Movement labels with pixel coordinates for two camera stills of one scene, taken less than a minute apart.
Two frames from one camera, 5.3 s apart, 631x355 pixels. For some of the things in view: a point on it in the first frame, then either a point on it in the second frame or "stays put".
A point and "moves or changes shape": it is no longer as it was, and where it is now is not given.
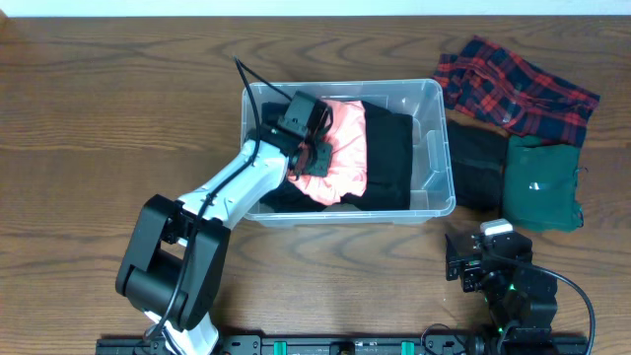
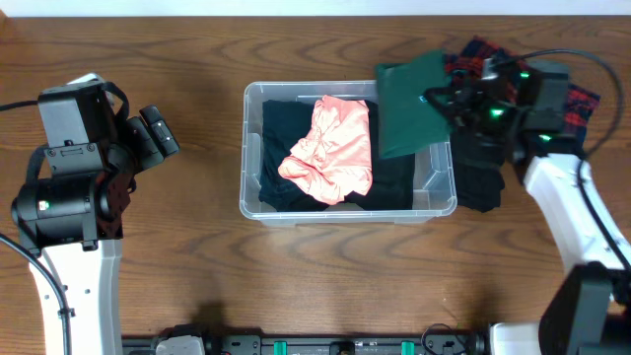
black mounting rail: x=364 y=345 stays put
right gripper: x=471 y=268 -> x=463 y=112
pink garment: x=348 y=169 stays put
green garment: x=540 y=183 moves or changes shape
